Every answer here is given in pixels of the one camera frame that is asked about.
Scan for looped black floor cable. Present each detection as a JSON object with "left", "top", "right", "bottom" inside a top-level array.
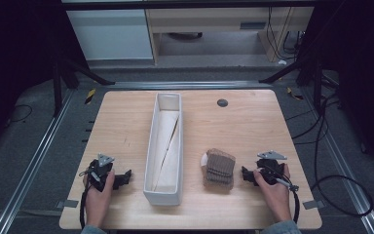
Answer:
[{"left": 309, "top": 94, "right": 374, "bottom": 218}]

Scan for black floor cable bundle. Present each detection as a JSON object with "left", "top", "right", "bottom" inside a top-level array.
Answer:
[{"left": 284, "top": 92, "right": 343, "bottom": 146}]

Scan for person's left hand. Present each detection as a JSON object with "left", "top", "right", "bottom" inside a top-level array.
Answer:
[{"left": 84, "top": 169, "right": 117, "bottom": 229}]

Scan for brown knitted socks bundle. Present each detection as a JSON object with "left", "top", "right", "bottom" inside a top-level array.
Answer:
[{"left": 201, "top": 147, "right": 237, "bottom": 191}]

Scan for person's right hand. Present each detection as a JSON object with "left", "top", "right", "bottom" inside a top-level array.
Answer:
[{"left": 252, "top": 163, "right": 294, "bottom": 224}]

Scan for thin black floor cable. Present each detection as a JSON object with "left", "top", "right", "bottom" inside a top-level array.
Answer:
[{"left": 5, "top": 103, "right": 34, "bottom": 127}]

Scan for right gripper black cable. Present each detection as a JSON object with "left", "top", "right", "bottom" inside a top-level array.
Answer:
[{"left": 266, "top": 164, "right": 302, "bottom": 225}]

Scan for long white storage box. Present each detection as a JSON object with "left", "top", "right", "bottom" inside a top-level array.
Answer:
[{"left": 142, "top": 92, "right": 185, "bottom": 207}]

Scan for grey tape piece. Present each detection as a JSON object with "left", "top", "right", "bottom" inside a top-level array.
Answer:
[
  {"left": 302, "top": 200, "right": 326, "bottom": 211},
  {"left": 56, "top": 199, "right": 80, "bottom": 210}
]

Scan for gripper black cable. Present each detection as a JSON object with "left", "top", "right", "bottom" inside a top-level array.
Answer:
[
  {"left": 266, "top": 164, "right": 302, "bottom": 225},
  {"left": 78, "top": 169, "right": 94, "bottom": 229}
]

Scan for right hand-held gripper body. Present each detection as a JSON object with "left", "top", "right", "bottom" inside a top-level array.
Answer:
[{"left": 255, "top": 149, "right": 288, "bottom": 187}]

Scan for hanging black desk cables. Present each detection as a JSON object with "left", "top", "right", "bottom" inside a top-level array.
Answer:
[{"left": 265, "top": 6, "right": 306, "bottom": 62}]

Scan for white cabinet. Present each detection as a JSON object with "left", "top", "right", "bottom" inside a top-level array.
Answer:
[{"left": 65, "top": 9, "right": 154, "bottom": 61}]

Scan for black metal stand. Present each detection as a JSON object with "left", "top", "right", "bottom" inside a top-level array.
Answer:
[
  {"left": 52, "top": 57, "right": 116, "bottom": 118},
  {"left": 258, "top": 48, "right": 340, "bottom": 113}
]

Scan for yellow black striped tape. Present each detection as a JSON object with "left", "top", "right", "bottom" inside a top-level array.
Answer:
[
  {"left": 286, "top": 87, "right": 305, "bottom": 101},
  {"left": 84, "top": 88, "right": 97, "bottom": 105}
]

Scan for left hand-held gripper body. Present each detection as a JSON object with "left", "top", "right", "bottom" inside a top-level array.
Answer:
[{"left": 87, "top": 153, "right": 116, "bottom": 193}]

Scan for aluminium floor rail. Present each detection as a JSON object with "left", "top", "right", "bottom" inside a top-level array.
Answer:
[
  {"left": 105, "top": 80, "right": 274, "bottom": 91},
  {"left": 300, "top": 87, "right": 374, "bottom": 234},
  {"left": 0, "top": 88, "right": 76, "bottom": 234}
]

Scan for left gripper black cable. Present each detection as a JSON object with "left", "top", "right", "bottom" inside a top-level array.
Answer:
[{"left": 78, "top": 169, "right": 94, "bottom": 229}]

